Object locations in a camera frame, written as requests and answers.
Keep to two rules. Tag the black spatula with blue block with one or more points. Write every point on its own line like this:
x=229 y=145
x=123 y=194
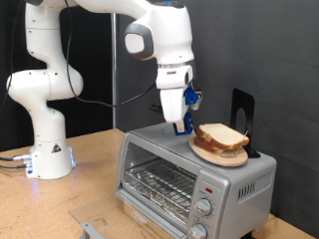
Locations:
x=188 y=124

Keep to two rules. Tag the wrist camera on blue mount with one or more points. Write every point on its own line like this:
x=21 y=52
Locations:
x=191 y=96

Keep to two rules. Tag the silver toaster oven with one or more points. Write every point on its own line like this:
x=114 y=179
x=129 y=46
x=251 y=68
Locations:
x=246 y=205

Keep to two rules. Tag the vertical metal pole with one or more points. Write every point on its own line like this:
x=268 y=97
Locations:
x=114 y=66

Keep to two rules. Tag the round wooden board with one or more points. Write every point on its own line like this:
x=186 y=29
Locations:
x=226 y=161

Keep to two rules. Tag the black metal bookend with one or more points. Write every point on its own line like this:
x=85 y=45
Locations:
x=248 y=119

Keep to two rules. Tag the aluminium foil sheet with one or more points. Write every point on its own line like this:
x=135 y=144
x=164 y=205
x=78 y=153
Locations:
x=172 y=207

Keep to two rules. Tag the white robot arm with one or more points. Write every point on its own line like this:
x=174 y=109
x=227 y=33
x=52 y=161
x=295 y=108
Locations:
x=50 y=132

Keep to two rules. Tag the silver oven knob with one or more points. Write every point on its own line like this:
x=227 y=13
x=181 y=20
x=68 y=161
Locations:
x=203 y=206
x=198 y=231

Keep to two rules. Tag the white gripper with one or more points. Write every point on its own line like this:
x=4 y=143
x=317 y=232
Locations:
x=173 y=104

